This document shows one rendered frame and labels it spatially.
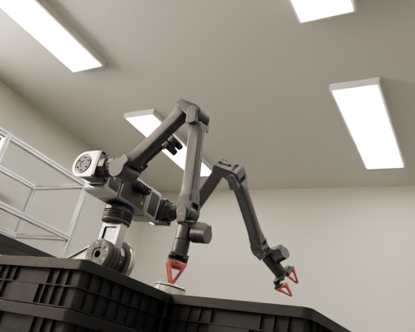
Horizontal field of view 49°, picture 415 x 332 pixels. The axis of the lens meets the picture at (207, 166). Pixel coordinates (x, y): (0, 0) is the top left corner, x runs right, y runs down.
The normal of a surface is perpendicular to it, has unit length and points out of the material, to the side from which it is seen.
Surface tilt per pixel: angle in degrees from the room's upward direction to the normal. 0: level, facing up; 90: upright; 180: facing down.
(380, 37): 180
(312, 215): 90
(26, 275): 90
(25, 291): 90
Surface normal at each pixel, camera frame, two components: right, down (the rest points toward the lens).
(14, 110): 0.86, -0.05
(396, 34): -0.20, 0.89
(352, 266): -0.48, -0.46
